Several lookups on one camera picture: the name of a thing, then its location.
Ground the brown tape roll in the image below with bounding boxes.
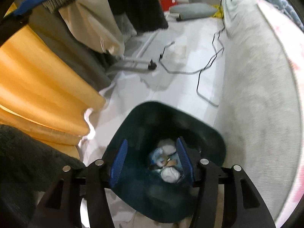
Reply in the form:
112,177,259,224
165,158,178,167

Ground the white tissue ball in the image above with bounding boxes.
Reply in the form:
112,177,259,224
158,139,176,155
160,167,181,183

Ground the light blue tissue packet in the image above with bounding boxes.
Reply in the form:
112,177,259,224
149,148,166,168

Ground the dark teal trash bin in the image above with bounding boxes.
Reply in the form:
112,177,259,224
103,101,226,223

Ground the grey bed sheet mattress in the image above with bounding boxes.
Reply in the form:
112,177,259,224
215,0,303,221

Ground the black hanging garment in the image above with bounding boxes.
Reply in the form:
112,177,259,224
108,0,169,33

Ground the white clothes rack base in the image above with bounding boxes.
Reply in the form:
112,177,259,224
107,30,160,74

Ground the yellow curtain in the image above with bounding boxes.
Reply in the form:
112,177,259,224
1,26,106,158

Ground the red box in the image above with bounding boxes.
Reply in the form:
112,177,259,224
160,0,178,11

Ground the grey floor cushion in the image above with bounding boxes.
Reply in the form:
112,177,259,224
169,3,217,21

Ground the yellow plastic bag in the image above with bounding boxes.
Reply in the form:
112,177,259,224
211,4,224,19

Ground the pink cartoon print blanket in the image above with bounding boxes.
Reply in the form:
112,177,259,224
255,0,304,228

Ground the blue cloud pattern duvet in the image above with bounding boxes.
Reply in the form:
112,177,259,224
281,0,303,31

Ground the black floor cable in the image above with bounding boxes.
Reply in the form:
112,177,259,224
158,0,226,108

